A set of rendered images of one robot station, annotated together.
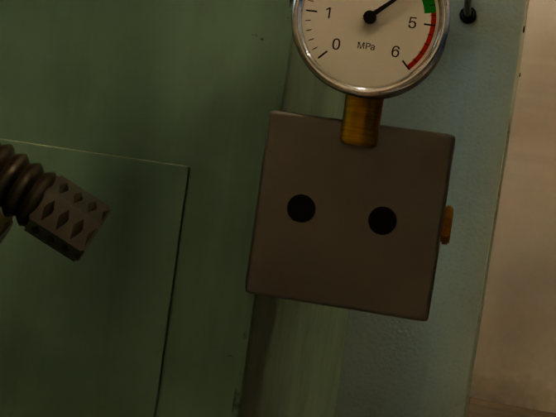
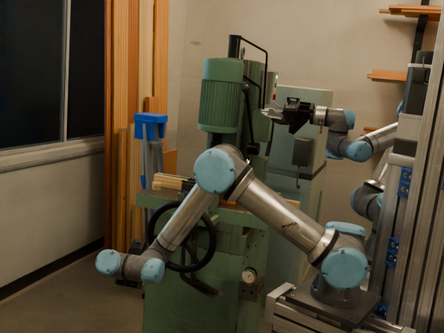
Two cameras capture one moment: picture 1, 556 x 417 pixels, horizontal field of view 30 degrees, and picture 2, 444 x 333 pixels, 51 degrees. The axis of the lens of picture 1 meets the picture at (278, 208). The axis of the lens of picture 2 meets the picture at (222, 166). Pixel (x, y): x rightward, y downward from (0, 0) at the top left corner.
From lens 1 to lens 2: 1.59 m
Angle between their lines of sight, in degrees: 11
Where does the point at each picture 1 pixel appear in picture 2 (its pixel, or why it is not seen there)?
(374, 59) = (249, 279)
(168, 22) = (228, 266)
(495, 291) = (333, 213)
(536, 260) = (345, 203)
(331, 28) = (244, 276)
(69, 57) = (218, 269)
